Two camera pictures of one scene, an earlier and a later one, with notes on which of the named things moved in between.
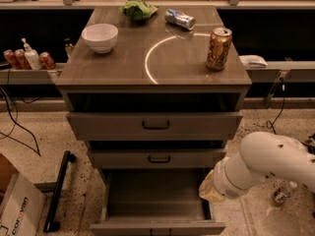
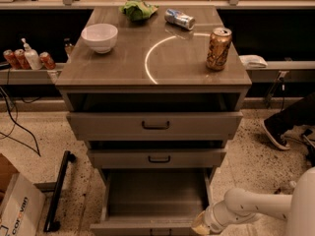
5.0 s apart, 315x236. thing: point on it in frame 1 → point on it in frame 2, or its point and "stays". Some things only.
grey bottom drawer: x=155 y=202 stays
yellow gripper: x=223 y=180 → x=212 y=217
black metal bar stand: x=50 y=223 stays
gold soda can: x=219 y=48 stays
